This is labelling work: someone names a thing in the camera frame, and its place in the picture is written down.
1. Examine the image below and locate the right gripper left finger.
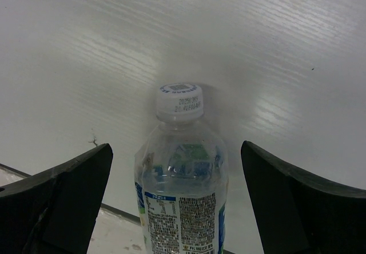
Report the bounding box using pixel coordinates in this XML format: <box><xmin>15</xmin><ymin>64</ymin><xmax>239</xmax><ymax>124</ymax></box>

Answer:
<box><xmin>1</xmin><ymin>144</ymin><xmax>113</xmax><ymax>253</ymax></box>

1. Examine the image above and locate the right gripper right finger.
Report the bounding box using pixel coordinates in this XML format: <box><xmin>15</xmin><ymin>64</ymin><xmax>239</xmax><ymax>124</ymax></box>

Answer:
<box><xmin>241</xmin><ymin>141</ymin><xmax>365</xmax><ymax>253</ymax></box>

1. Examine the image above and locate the white cap water bottle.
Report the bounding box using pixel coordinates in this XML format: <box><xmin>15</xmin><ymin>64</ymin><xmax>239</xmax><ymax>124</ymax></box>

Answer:
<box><xmin>134</xmin><ymin>82</ymin><xmax>229</xmax><ymax>253</ymax></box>

